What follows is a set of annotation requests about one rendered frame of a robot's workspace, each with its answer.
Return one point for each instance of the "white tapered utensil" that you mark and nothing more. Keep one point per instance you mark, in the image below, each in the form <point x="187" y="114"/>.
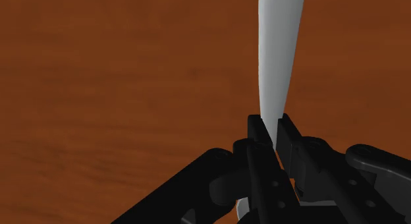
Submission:
<point x="277" y="56"/>

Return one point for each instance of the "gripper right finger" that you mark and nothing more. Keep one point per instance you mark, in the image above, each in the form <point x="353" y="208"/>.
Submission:
<point x="324" y="172"/>

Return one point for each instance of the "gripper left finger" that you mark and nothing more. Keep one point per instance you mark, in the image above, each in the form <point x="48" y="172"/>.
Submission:
<point x="257" y="172"/>

